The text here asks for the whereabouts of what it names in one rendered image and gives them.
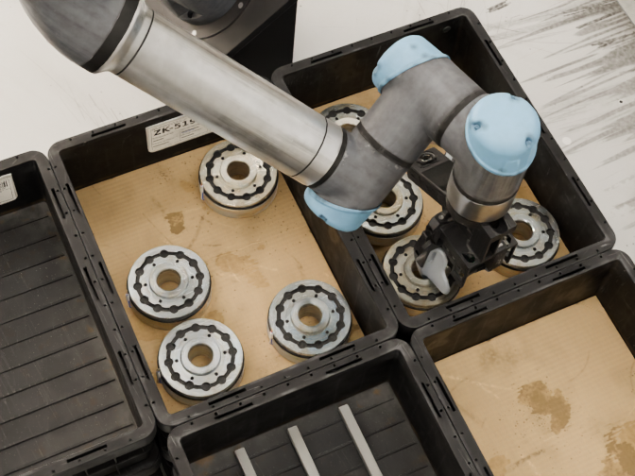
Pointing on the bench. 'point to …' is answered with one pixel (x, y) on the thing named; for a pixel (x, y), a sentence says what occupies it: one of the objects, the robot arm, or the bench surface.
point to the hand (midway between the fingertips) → (440, 261)
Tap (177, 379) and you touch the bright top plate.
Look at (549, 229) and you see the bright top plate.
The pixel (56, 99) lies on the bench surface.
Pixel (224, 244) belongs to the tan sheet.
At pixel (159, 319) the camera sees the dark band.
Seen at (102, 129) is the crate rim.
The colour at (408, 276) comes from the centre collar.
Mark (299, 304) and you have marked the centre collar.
